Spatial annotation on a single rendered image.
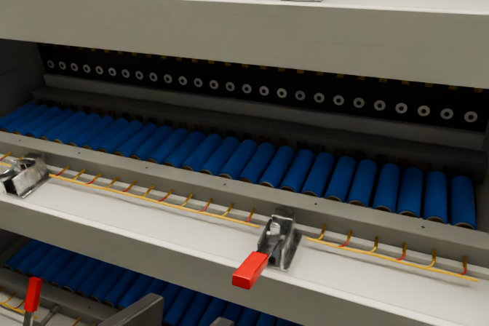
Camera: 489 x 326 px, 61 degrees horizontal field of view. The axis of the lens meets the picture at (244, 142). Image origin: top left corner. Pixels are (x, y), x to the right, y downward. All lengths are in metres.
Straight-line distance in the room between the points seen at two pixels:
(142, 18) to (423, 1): 0.20
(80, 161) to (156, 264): 0.14
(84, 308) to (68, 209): 0.16
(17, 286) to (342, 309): 0.41
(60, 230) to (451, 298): 0.33
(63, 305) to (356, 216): 0.36
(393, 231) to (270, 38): 0.17
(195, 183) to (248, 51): 0.13
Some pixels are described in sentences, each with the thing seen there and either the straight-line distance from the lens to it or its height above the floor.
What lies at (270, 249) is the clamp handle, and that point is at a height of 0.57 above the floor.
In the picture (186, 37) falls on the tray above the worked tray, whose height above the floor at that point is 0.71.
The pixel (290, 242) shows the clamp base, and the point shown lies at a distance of 0.34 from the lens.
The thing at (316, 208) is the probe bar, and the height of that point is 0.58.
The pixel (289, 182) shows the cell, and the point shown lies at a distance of 0.38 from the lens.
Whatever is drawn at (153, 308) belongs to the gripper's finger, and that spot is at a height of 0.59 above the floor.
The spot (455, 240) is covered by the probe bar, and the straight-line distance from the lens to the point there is 0.35.
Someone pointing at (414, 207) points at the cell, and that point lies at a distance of 0.37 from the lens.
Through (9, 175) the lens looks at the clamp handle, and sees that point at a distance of 0.46.
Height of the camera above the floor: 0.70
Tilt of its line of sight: 12 degrees down
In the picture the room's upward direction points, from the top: 5 degrees clockwise
